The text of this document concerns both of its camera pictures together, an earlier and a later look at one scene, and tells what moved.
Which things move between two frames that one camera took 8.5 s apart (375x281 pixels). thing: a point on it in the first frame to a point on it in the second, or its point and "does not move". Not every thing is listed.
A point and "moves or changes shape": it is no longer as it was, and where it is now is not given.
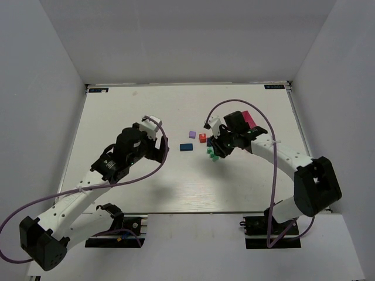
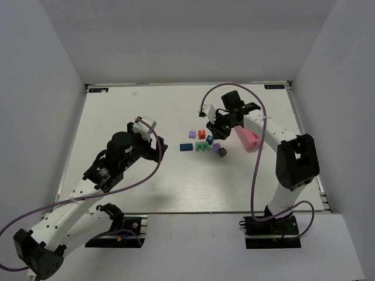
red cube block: (203, 137) moves or changes shape
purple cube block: (192, 134) does not move
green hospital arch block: (210, 150) to (201, 145)
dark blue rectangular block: (186, 147) does not move
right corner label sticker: (274, 86) does not move
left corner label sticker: (98, 90) does not move
